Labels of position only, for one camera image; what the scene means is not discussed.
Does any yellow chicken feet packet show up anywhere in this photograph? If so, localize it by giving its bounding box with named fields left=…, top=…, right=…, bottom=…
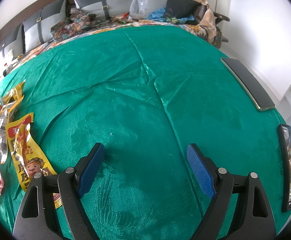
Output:
left=4, top=112, right=63, bottom=210

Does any black smartphone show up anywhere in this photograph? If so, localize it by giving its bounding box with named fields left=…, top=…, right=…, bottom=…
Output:
left=277, top=124, right=291, bottom=212

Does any clear label snack packet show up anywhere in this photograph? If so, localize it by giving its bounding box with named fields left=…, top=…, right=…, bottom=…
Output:
left=0, top=96, right=24, bottom=164

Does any grey tablet device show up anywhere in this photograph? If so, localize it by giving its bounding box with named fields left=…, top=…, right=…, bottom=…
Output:
left=220, top=57, right=275, bottom=112

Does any yellow foil snack packet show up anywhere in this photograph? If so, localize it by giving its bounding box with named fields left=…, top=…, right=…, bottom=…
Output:
left=2, top=80, right=26, bottom=105

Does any green satin tablecloth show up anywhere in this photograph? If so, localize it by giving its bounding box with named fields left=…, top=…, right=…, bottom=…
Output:
left=0, top=25, right=289, bottom=239

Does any floral bed sheet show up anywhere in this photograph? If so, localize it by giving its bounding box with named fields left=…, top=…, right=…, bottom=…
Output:
left=0, top=20, right=222, bottom=77

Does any grey white pillow leftmost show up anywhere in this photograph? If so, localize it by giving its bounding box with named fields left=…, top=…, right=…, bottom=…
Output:
left=0, top=23, right=24, bottom=64

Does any beige patterned cloth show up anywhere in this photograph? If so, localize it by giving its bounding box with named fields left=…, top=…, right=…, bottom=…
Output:
left=191, top=0, right=217, bottom=44

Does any patterned folded blanket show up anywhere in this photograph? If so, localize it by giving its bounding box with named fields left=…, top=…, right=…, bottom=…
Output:
left=50, top=8, right=101, bottom=42

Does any dark wooden chair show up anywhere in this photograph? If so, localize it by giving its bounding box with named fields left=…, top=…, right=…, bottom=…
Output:
left=193, top=5, right=230, bottom=44

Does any blue plastic bag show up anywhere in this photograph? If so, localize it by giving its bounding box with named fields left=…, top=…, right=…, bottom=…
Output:
left=146, top=8, right=196, bottom=24

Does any black bag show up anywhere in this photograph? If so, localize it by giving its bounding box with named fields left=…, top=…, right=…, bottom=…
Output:
left=164, top=0, right=201, bottom=18

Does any clear plastic bag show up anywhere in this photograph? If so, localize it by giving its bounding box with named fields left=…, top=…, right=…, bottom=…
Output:
left=129, top=0, right=148, bottom=20

